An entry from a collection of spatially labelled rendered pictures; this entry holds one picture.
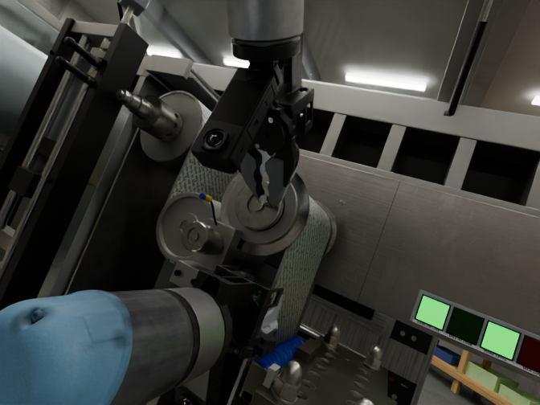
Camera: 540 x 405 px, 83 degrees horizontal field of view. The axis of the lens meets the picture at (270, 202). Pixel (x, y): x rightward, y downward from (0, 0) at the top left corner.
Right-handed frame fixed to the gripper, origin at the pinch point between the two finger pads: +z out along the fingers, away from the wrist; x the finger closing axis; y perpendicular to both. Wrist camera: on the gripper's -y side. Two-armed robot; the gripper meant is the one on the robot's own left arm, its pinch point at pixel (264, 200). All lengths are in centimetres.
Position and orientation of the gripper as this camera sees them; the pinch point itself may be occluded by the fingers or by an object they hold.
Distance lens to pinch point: 43.0
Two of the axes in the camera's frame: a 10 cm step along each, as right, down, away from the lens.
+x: -8.6, -3.0, 4.1
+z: 0.4, 7.6, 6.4
